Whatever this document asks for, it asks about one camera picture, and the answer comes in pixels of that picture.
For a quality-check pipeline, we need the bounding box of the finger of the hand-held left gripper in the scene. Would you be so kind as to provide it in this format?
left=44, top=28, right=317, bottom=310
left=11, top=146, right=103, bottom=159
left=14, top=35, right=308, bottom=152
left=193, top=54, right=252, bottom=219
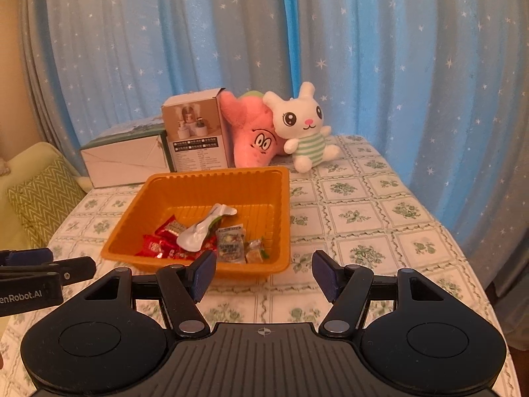
left=0, top=249, right=54, bottom=266
left=0, top=256, right=97, bottom=286

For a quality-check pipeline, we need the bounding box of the large red snack packet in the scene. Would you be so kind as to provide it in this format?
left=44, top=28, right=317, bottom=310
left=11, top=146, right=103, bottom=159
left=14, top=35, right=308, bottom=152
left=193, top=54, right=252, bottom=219
left=142, top=235, right=176, bottom=258

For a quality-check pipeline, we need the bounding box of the pale green sofa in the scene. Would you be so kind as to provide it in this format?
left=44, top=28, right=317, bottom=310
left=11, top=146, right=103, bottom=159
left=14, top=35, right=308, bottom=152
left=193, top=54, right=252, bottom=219
left=0, top=141, right=87, bottom=265

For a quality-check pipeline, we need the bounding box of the silver and green snack packet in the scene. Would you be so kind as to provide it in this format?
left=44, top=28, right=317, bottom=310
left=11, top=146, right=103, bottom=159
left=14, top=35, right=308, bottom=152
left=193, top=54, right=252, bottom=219
left=177, top=202, right=238, bottom=253

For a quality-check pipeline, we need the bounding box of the orange plastic tray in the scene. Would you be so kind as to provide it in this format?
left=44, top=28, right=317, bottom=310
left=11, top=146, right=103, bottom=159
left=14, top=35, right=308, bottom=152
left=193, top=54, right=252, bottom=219
left=100, top=166, right=291, bottom=284

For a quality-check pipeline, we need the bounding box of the pink plush toy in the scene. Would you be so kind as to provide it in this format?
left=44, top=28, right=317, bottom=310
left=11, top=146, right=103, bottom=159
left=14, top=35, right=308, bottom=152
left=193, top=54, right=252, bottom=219
left=219, top=90, right=290, bottom=168

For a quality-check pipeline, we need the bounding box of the brown product box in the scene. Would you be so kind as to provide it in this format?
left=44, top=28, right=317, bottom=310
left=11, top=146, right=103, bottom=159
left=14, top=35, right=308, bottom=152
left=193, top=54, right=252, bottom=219
left=161, top=88, right=232, bottom=173

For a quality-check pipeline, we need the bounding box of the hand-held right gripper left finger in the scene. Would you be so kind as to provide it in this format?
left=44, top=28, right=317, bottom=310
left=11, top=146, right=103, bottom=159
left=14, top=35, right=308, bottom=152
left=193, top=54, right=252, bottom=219
left=83, top=250, right=218, bottom=337

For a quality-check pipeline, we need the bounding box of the brown candy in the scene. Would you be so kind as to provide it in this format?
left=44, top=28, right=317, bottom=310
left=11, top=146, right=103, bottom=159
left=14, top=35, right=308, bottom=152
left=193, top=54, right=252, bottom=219
left=245, top=247, right=271, bottom=264

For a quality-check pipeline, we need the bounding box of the dark red snack packet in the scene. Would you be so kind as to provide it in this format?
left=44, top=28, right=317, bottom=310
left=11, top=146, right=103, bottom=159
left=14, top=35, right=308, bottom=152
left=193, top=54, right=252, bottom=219
left=155, top=214, right=187, bottom=239

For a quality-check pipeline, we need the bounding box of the green zigzag cushion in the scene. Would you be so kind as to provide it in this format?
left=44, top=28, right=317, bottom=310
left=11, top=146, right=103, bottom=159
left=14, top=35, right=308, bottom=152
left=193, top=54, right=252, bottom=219
left=6, top=156, right=86, bottom=249

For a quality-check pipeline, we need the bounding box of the blue starry curtain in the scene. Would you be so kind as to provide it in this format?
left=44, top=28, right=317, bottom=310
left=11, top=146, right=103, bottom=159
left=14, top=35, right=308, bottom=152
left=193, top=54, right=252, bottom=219
left=285, top=0, right=529, bottom=257
left=19, top=0, right=290, bottom=162

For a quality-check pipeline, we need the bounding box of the clear dark-printed snack packet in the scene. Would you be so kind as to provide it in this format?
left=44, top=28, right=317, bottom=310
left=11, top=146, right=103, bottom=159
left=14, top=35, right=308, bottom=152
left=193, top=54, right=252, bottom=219
left=216, top=224, right=247, bottom=264

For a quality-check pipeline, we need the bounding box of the long white box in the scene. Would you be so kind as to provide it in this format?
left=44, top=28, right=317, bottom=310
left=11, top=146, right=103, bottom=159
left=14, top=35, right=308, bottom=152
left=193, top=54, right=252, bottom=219
left=80, top=118, right=175, bottom=189

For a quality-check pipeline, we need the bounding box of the white bunny plush toy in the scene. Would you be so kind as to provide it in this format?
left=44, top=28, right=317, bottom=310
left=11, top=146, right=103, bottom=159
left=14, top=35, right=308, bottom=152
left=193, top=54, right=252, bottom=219
left=263, top=82, right=342, bottom=172

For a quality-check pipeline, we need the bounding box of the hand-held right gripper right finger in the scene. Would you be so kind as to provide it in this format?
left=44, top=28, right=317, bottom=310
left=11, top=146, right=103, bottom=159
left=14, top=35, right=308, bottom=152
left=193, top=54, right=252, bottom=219
left=311, top=250, right=449, bottom=337

